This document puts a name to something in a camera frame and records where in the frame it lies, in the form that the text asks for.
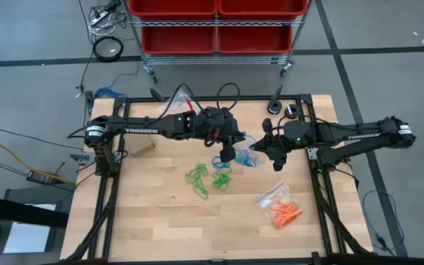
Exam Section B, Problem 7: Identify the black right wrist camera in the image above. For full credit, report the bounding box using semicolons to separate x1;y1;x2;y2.
262;117;275;135

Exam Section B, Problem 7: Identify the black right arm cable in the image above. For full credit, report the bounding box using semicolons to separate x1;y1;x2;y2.
276;114;331;130

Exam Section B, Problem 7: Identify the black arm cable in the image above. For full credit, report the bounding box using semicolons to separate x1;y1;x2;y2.
149;82;241;124
276;114;331;130

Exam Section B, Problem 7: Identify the black spool white core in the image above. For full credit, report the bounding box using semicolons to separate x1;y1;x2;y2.
266;99;283;116

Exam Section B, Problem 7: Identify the white power strip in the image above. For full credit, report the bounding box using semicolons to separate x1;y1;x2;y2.
90;10;110;26

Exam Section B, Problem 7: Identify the red plastic bin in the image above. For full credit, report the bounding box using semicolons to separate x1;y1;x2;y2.
217;26;294;54
141;26;218;55
129;0;219;21
218;0;311;21

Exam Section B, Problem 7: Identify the black furniture beam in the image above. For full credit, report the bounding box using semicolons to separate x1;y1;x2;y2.
0;191;70;240

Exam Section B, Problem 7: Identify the white cable bundle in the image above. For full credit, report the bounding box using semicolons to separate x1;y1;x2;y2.
88;7;124;37

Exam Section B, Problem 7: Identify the thin black floor cable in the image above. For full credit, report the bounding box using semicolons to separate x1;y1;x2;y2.
74;0;99;97

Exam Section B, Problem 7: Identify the small black adapter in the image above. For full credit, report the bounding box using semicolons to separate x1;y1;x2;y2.
85;90;96;113

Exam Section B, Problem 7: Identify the green rubber band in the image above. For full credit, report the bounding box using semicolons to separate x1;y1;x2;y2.
185;163;209;186
213;169;231;185
192;180;210;200
211;169;233;191

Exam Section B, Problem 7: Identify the clear plastic zip bag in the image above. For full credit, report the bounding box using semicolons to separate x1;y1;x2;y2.
158;92;202;116
232;132;260;169
254;179;305;230

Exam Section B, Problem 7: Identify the blue cable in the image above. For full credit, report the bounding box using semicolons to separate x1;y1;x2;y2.
93;87;119;99
361;189;406;255

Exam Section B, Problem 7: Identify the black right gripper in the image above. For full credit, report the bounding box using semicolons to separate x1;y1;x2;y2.
249;119;317;172

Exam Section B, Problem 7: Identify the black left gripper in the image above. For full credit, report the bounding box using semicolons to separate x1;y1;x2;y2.
196;106;249;163

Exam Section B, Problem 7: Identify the black spool yellow wire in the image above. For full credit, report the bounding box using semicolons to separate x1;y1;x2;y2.
284;104;304;119

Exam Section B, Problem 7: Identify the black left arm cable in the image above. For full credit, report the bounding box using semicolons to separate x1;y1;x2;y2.
149;82;241;124

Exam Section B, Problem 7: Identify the black power brick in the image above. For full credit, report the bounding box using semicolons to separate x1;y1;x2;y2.
26;169;63;186

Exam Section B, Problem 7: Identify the orange rubber band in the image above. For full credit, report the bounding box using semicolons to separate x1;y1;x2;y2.
276;201;304;222
270;201;304;229
272;208;294;229

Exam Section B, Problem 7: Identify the small cardboard box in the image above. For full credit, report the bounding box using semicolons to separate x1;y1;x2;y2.
125;134;157;158

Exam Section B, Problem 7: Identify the chrome wire shelf cart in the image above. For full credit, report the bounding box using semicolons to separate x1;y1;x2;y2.
123;0;313;84

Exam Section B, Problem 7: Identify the yellow cable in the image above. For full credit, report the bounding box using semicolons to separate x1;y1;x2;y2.
0;136;72;184

